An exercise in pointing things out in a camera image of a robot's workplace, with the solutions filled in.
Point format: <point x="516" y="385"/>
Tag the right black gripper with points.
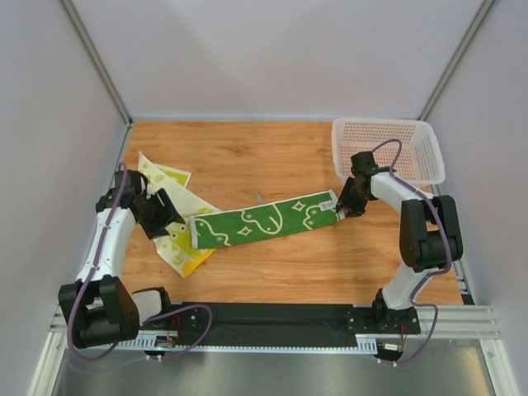
<point x="351" y="198"/>

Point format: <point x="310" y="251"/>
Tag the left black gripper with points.
<point x="156" y="215"/>

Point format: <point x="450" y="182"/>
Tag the green cream patterned towel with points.
<point x="263" y="222"/>

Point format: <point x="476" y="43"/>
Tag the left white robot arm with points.
<point x="97" y="307"/>

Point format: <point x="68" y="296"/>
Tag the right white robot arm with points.
<point x="429" y="233"/>

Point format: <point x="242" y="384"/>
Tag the yellow lime patterned towel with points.
<point x="175" y="247"/>

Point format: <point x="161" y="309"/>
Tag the white perforated plastic basket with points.
<point x="410" y="145"/>

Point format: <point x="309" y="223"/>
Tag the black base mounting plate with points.
<point x="285" y="324"/>

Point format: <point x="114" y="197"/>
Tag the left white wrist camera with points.
<point x="146" y="191"/>

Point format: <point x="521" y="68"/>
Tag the slotted grey cable duct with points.
<point x="363" y="345"/>

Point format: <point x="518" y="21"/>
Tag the aluminium front rail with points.
<point x="453" y="322"/>

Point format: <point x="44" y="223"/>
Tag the left aluminium frame post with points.
<point x="82" y="33"/>

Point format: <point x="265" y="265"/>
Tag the aluminium frame post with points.
<point x="82" y="33"/>
<point x="475" y="26"/>

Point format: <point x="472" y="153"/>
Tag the right aluminium frame post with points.
<point x="475" y="26"/>

